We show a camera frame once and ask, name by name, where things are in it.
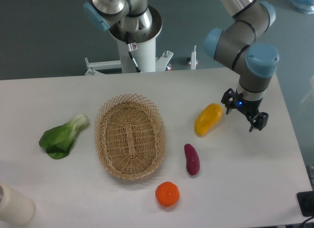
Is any woven wicker basket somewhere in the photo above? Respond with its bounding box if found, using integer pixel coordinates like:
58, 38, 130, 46
94, 94, 166, 181

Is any black device at table edge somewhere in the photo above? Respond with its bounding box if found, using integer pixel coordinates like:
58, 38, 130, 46
296, 191, 314, 217

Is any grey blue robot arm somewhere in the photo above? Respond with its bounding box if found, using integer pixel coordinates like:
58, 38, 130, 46
83, 0, 279, 130

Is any purple sweet potato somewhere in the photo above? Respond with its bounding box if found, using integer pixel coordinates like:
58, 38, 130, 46
184, 144, 200, 176

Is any yellow mango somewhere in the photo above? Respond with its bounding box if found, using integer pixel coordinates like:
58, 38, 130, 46
194, 103, 223, 137

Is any orange tangerine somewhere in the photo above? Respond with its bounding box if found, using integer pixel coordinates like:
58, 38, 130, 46
155, 181, 180, 207

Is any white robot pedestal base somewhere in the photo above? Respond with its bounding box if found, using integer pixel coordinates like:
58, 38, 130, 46
85, 5, 174, 75

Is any green bok choy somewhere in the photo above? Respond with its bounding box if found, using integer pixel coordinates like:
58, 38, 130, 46
39, 113, 89, 160

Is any cream cylindrical bottle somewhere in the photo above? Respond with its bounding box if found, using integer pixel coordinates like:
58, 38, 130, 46
0, 182, 35, 226

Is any blue bag in corner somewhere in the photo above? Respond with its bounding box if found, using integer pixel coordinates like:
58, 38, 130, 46
290, 0, 314, 14

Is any black cable on pedestal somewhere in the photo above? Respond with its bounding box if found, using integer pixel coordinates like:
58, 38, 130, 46
125, 31, 142, 73

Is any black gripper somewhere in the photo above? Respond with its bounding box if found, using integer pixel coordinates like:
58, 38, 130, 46
221, 88, 269, 132

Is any white stand foot bracket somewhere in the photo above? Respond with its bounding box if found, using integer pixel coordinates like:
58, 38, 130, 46
187, 45, 198, 70

